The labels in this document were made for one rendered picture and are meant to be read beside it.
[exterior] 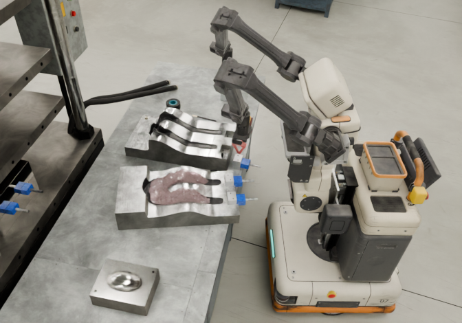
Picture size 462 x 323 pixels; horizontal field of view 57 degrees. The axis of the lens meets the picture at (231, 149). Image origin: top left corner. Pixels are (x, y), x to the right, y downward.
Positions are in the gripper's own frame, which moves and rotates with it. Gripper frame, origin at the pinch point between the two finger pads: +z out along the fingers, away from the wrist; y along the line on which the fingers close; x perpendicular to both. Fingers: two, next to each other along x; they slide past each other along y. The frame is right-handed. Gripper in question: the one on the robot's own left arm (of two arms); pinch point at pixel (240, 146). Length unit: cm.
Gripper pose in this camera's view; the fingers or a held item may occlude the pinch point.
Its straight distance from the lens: 196.7
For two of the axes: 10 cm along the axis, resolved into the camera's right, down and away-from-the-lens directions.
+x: 9.6, 2.2, -1.7
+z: -0.4, 7.3, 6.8
